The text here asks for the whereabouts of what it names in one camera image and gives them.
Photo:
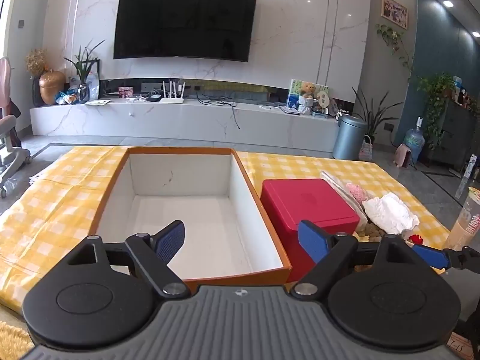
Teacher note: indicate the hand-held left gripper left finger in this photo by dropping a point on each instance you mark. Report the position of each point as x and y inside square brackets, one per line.
[170, 240]

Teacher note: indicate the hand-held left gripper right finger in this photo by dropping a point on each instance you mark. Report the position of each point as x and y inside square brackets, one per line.
[313, 242]

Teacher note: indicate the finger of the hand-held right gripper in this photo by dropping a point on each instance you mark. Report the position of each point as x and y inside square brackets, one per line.
[431, 257]

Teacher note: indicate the orange cardboard box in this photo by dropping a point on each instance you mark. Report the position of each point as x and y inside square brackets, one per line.
[187, 213]

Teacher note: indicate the white diaper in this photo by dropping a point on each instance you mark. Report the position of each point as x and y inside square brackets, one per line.
[390, 213]

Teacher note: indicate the small red ornament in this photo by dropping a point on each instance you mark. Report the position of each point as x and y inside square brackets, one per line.
[415, 239]

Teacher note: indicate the milk tea cup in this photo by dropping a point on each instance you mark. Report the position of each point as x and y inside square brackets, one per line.
[467, 225]

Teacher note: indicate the red box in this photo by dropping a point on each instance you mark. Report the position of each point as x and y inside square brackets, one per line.
[300, 202]

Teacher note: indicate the clear plastic bag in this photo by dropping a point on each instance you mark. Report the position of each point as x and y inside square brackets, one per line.
[337, 189]

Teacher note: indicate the pink knitted hat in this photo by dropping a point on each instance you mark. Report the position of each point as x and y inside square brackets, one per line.
[356, 194]

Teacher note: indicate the small woven basket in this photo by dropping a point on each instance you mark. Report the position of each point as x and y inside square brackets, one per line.
[365, 152]

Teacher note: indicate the pink bag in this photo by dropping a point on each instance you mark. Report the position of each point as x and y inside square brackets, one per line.
[403, 155]

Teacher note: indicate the grey pedal trash can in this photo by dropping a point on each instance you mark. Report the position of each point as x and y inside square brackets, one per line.
[348, 138]

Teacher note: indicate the blue water jug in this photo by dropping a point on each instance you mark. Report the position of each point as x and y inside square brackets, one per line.
[414, 144]

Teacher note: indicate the yellow checked tablecloth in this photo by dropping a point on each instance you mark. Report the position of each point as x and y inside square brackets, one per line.
[56, 202]

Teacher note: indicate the white marble TV console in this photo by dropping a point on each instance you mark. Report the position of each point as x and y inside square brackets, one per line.
[180, 120]

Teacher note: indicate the dark grey cabinet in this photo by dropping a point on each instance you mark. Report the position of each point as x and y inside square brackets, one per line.
[459, 131]

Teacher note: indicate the long-leaf floor plant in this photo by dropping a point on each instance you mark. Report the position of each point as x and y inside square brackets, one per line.
[375, 120]

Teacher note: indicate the white router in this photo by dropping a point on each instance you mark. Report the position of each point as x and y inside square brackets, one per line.
[172, 100]

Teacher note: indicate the teddy bear bouquet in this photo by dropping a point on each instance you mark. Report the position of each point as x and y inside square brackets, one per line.
[307, 99]

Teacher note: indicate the round paper fan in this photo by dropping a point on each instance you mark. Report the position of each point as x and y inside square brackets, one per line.
[323, 99]

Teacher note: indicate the green picture board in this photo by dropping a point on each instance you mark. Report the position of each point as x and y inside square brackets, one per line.
[294, 92]

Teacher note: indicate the pink photo card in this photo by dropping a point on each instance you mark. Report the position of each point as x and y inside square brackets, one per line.
[126, 92]

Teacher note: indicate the white papers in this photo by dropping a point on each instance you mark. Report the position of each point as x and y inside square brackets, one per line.
[97, 101]

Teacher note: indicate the green pothos plant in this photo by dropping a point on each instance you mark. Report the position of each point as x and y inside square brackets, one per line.
[437, 97]

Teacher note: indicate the plant in glass vase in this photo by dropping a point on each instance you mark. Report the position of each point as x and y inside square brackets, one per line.
[83, 88]

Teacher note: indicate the blue snack bags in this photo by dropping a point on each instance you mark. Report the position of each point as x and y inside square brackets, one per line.
[66, 97]

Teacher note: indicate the beige shaggy rug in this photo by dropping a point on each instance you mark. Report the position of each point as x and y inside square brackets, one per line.
[13, 341]

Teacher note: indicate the gold acorn jar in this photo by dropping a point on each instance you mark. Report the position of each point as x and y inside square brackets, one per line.
[51, 88]

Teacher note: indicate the pink and grey chair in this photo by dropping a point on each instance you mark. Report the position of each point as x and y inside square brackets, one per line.
[9, 127]

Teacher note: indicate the hanging green vine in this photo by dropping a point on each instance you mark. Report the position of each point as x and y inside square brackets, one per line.
[392, 35]

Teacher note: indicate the dried flower bunch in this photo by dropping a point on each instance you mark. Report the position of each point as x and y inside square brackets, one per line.
[35, 62]

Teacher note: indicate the black wall television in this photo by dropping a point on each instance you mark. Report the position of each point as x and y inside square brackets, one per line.
[185, 22]

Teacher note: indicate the framed wall picture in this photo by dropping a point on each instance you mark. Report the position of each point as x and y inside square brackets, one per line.
[395, 11]

